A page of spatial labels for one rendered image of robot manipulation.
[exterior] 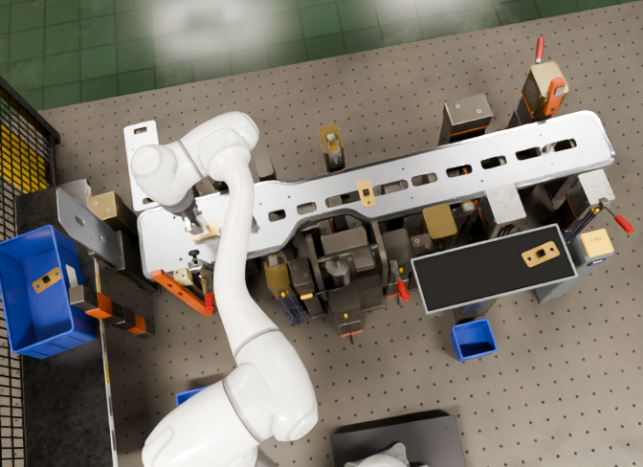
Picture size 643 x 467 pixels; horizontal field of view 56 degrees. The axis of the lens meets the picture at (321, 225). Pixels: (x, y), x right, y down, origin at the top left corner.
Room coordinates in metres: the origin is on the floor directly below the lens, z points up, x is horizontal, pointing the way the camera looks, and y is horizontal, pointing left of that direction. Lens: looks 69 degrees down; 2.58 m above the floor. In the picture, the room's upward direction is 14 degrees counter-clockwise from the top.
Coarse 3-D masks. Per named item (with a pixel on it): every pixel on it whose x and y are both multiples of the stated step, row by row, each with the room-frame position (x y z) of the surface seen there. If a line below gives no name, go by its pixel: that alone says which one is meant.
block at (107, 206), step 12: (108, 192) 0.83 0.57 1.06; (96, 204) 0.81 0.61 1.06; (108, 204) 0.80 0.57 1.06; (120, 204) 0.81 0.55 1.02; (108, 216) 0.76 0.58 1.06; (120, 216) 0.76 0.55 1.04; (132, 216) 0.81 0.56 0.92; (120, 228) 0.76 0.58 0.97; (132, 228) 0.77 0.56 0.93; (132, 240) 0.76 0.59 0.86
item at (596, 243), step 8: (592, 232) 0.35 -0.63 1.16; (600, 232) 0.34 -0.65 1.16; (584, 240) 0.33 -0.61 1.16; (592, 240) 0.33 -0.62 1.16; (600, 240) 0.32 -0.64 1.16; (608, 240) 0.32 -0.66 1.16; (592, 248) 0.31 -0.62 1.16; (600, 248) 0.31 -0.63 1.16; (608, 248) 0.30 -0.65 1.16; (592, 256) 0.29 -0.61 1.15
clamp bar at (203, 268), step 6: (192, 252) 0.53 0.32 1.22; (198, 252) 0.53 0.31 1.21; (192, 258) 0.52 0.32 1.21; (198, 258) 0.52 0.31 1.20; (192, 264) 0.51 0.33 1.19; (198, 264) 0.50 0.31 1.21; (204, 264) 0.50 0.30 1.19; (210, 264) 0.52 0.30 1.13; (192, 270) 0.49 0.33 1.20; (198, 270) 0.49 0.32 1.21; (204, 270) 0.50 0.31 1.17; (210, 270) 0.50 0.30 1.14; (198, 276) 0.48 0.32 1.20; (204, 276) 0.51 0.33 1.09
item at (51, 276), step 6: (54, 270) 0.65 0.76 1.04; (42, 276) 0.64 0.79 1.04; (48, 276) 0.64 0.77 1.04; (54, 276) 0.64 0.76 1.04; (60, 276) 0.63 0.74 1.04; (36, 282) 0.63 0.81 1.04; (42, 282) 0.63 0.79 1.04; (48, 282) 0.62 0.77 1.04; (54, 282) 0.62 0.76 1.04; (36, 288) 0.61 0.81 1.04; (42, 288) 0.61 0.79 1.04
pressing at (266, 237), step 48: (480, 144) 0.72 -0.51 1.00; (528, 144) 0.68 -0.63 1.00; (576, 144) 0.65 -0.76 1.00; (288, 192) 0.72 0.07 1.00; (336, 192) 0.69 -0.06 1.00; (432, 192) 0.61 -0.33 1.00; (480, 192) 0.57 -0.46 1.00; (144, 240) 0.69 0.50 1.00; (192, 240) 0.65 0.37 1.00; (288, 240) 0.58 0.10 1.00
